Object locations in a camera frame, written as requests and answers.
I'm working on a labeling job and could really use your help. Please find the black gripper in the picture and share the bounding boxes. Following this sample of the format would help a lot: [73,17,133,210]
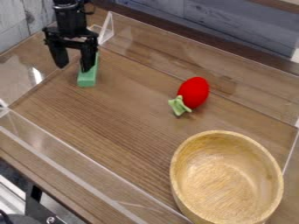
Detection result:
[41,26,99,72]

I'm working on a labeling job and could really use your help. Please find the green foam block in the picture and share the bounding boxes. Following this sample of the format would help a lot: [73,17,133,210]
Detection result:
[77,53,99,88]

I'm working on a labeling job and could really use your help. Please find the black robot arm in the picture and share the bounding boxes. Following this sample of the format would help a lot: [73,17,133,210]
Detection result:
[41,0,99,72]

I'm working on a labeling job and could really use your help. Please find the light wooden bowl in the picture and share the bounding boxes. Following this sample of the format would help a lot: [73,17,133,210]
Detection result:
[169,130,284,224]

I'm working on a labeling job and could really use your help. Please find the red plush strawberry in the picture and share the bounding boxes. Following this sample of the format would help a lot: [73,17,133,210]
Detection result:
[168,77,209,116]

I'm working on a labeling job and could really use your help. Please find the black table clamp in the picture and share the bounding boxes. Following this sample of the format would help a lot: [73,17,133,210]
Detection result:
[24,185,67,224]

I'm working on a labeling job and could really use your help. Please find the clear acrylic corner bracket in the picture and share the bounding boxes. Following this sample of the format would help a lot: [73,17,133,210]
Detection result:
[88,11,115,46]

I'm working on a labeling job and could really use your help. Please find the clear acrylic tray wall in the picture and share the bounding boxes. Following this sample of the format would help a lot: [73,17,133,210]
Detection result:
[0,105,189,224]

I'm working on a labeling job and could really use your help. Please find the black cable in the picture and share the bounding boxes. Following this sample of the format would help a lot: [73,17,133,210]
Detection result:
[0,209,13,224]

